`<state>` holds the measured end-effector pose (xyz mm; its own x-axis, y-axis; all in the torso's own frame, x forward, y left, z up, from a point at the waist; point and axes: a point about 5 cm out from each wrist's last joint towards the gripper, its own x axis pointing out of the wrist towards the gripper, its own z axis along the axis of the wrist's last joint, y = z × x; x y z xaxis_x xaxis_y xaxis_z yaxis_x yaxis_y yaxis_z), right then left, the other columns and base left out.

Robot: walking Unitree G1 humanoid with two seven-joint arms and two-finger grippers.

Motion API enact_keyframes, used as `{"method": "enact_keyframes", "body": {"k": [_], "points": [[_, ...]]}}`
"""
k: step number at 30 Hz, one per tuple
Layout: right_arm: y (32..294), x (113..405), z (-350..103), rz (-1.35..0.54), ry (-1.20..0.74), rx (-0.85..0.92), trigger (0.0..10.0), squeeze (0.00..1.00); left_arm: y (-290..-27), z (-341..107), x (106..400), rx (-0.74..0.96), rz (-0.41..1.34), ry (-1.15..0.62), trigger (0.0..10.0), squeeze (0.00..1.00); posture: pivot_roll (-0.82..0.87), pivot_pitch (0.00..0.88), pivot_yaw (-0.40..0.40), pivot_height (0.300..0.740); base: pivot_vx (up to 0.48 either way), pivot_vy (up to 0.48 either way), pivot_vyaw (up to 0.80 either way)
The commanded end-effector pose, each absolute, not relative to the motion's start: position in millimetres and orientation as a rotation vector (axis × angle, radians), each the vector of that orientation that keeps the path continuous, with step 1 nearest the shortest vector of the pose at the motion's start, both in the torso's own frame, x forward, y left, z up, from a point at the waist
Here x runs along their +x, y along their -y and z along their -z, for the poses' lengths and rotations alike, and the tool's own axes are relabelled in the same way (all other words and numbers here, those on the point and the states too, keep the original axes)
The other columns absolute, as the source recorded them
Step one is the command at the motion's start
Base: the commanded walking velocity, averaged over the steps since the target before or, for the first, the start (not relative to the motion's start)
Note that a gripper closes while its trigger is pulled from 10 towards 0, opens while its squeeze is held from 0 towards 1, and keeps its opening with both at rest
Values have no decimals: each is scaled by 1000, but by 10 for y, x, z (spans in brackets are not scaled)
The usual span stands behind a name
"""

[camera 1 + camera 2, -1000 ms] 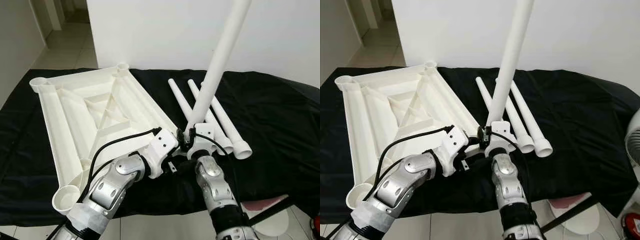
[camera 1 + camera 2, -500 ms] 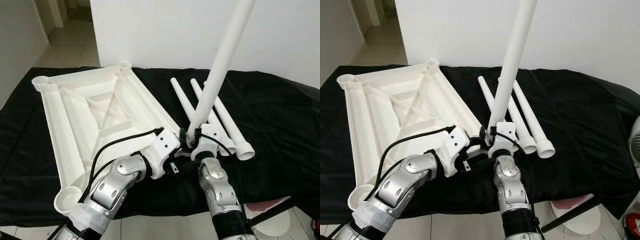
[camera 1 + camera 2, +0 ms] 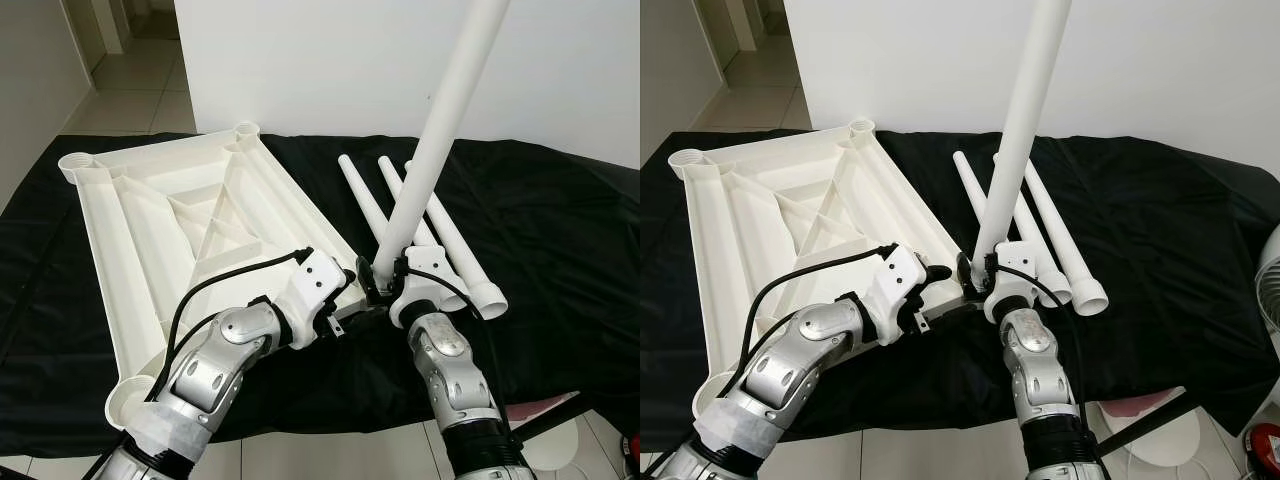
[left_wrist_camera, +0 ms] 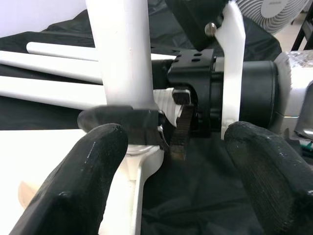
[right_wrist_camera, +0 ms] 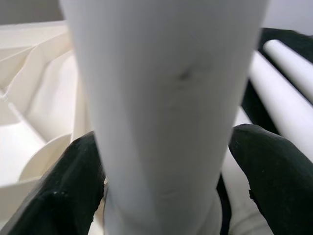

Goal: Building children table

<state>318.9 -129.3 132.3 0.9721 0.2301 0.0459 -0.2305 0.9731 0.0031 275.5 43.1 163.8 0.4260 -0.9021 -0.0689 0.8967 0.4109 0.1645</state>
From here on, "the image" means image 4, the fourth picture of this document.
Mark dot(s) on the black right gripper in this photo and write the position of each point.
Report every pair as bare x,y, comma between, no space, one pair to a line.
200,71

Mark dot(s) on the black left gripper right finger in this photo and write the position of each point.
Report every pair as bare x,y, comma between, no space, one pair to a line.
276,186

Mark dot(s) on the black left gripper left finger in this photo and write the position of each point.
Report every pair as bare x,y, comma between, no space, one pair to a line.
73,191

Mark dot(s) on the white plastic table top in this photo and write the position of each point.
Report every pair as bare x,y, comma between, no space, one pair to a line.
36,151

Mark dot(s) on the white plastic table leg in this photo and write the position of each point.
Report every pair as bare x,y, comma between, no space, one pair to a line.
122,49
61,51
49,66
49,93

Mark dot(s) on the black table cloth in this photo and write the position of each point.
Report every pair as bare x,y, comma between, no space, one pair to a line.
195,195

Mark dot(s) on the white electric fan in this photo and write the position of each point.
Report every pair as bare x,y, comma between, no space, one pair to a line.
276,14

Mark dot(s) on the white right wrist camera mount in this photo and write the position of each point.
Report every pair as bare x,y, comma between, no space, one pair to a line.
232,73

